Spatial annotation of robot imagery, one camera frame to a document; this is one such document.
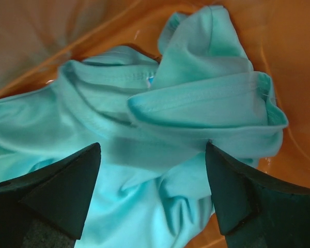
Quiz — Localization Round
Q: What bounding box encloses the orange plastic basket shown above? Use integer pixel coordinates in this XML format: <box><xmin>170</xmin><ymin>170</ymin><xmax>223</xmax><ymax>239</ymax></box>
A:
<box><xmin>0</xmin><ymin>1</ymin><xmax>310</xmax><ymax>247</ymax></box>

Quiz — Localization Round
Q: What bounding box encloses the teal t shirt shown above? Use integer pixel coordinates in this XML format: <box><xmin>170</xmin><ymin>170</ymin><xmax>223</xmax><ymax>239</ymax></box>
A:
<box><xmin>0</xmin><ymin>6</ymin><xmax>288</xmax><ymax>247</ymax></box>

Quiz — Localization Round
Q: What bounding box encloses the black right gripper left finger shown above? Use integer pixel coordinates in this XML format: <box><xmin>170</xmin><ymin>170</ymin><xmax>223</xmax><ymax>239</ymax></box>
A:
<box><xmin>0</xmin><ymin>143</ymin><xmax>101</xmax><ymax>247</ymax></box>

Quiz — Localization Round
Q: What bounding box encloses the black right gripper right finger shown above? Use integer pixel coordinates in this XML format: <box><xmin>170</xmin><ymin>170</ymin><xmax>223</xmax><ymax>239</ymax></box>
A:
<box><xmin>205</xmin><ymin>143</ymin><xmax>310</xmax><ymax>247</ymax></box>

